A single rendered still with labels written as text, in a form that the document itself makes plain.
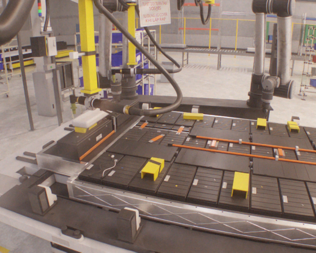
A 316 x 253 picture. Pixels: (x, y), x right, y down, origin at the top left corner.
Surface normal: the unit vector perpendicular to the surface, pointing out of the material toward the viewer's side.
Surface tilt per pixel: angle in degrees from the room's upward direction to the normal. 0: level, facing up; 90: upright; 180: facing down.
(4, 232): 0
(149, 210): 90
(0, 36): 114
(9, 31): 78
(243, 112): 90
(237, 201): 0
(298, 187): 0
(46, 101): 90
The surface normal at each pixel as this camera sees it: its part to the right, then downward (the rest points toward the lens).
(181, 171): 0.00, -0.93
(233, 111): -0.18, 0.36
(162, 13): 0.63, 0.29
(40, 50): 0.95, 0.11
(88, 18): 0.84, 0.20
